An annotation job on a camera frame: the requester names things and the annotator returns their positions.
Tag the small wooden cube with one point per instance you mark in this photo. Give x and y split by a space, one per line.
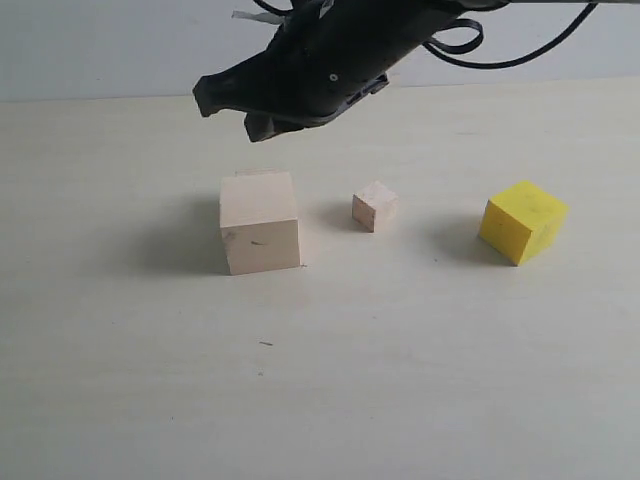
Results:
374 205

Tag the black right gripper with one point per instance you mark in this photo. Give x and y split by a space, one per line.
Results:
324 58

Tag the medium wooden cube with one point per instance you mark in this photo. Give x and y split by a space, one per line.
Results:
258 171

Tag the yellow cube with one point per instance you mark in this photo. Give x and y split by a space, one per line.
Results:
522 221

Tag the large wooden cube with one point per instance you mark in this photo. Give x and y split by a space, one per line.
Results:
259 223

